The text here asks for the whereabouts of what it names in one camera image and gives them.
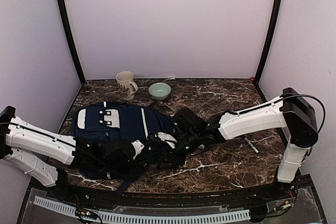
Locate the right black frame post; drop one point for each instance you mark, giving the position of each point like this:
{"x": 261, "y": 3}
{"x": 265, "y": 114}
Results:
{"x": 268, "y": 40}

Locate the navy blue student backpack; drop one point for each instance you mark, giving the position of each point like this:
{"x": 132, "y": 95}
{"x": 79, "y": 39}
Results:
{"x": 104, "y": 133}

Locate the light green ceramic bowl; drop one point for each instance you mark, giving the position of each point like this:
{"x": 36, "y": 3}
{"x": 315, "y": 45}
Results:
{"x": 159, "y": 91}

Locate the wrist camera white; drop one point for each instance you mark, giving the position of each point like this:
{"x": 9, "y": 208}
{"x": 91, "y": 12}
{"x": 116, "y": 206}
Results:
{"x": 167, "y": 138}
{"x": 138, "y": 147}

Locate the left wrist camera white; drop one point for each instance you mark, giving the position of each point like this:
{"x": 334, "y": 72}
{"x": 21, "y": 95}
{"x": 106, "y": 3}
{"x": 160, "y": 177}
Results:
{"x": 138, "y": 147}

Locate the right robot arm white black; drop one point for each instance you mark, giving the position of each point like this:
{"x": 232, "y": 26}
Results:
{"x": 289, "y": 110}

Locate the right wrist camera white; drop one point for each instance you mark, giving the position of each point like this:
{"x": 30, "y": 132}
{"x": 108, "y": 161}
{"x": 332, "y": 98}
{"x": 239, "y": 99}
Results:
{"x": 167, "y": 138}

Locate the small circuit board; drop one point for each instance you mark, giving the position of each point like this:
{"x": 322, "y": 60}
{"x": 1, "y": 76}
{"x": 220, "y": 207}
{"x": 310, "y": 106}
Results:
{"x": 86, "y": 215}

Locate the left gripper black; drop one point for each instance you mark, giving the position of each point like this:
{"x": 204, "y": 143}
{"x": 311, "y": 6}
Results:
{"x": 129, "y": 175}

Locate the left black frame post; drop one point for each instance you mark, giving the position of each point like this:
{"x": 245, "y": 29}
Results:
{"x": 70, "y": 40}

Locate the blue capped thin pen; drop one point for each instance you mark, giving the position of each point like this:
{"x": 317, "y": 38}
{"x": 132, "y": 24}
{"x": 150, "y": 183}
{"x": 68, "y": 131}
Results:
{"x": 251, "y": 145}

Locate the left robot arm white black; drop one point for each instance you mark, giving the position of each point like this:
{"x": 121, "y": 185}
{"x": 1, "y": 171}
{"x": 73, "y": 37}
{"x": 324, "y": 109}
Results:
{"x": 21, "y": 143}

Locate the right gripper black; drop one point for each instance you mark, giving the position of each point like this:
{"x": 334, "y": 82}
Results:
{"x": 172, "y": 158}

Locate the white slotted cable duct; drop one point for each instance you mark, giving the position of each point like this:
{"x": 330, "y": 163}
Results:
{"x": 128, "y": 215}

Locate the black front rail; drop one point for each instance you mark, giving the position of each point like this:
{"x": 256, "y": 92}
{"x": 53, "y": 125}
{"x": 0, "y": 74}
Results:
{"x": 100, "y": 194}

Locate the black frame post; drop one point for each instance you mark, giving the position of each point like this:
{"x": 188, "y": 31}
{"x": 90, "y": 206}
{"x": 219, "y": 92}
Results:
{"x": 268, "y": 40}
{"x": 70, "y": 40}

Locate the cream ceramic mug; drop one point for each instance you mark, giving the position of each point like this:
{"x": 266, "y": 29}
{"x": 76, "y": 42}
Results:
{"x": 128, "y": 88}

